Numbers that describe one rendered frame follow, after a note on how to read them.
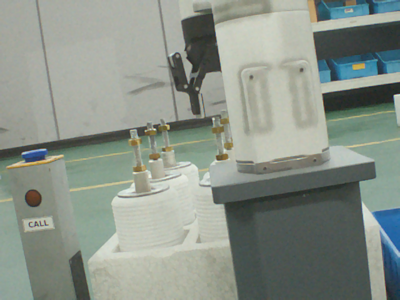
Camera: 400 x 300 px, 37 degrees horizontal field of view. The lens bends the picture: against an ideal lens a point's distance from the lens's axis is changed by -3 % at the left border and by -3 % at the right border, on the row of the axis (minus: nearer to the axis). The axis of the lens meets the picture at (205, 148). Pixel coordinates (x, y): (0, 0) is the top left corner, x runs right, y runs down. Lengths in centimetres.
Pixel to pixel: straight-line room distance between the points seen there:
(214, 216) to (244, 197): 30
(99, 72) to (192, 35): 524
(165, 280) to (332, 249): 33
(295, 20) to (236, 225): 19
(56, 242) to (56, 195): 7
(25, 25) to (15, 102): 77
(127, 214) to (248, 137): 33
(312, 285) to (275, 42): 22
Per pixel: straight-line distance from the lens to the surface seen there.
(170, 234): 86
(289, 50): 56
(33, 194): 95
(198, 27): 94
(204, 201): 84
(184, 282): 83
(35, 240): 96
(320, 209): 56
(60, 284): 97
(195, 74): 95
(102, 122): 618
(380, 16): 561
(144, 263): 83
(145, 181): 88
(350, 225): 57
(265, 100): 56
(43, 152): 96
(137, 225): 85
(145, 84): 612
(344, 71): 552
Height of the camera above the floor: 39
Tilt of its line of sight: 6 degrees down
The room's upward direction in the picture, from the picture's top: 9 degrees counter-clockwise
